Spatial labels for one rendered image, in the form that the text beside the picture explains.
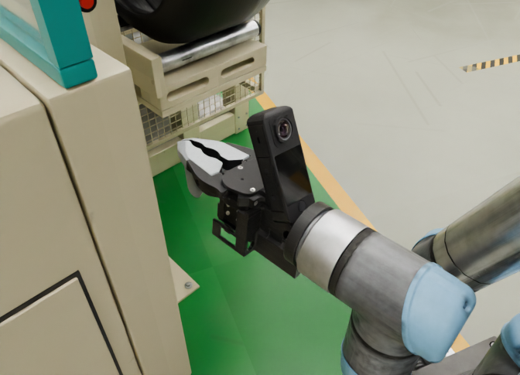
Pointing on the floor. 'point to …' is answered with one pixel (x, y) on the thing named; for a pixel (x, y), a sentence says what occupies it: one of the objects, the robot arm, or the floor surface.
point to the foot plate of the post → (182, 281)
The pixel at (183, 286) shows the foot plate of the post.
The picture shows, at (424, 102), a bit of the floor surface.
